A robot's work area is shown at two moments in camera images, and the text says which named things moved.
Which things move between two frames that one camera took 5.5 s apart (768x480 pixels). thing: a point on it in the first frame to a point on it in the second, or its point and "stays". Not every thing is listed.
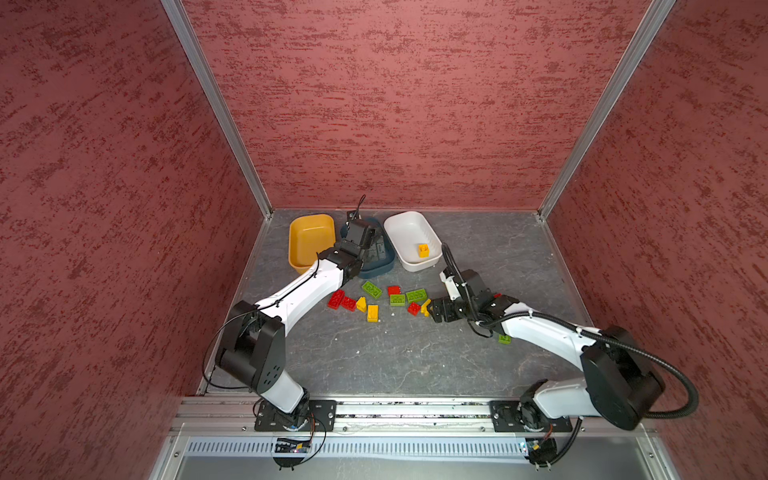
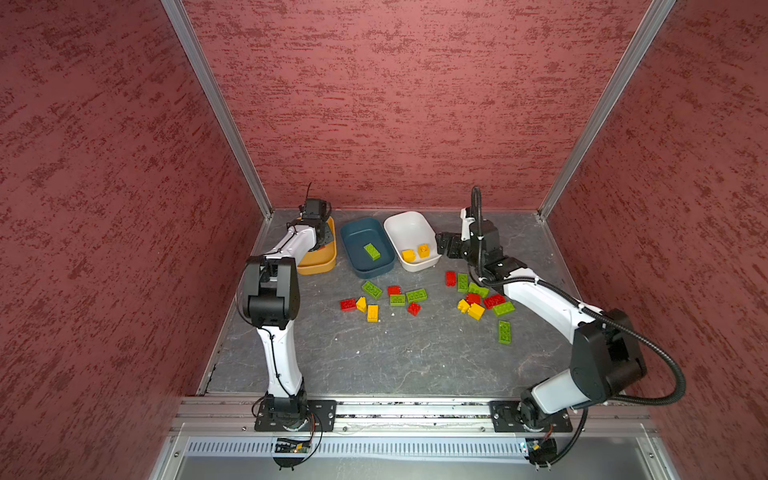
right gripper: (445, 302) to (455, 240)
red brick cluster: (348, 303) stays
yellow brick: (373, 313) stays
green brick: (372, 289) stays
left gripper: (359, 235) to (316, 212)
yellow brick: (423, 251) stays
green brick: (415, 295) stays
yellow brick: (423, 308) to (408, 255)
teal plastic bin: (380, 256) stays
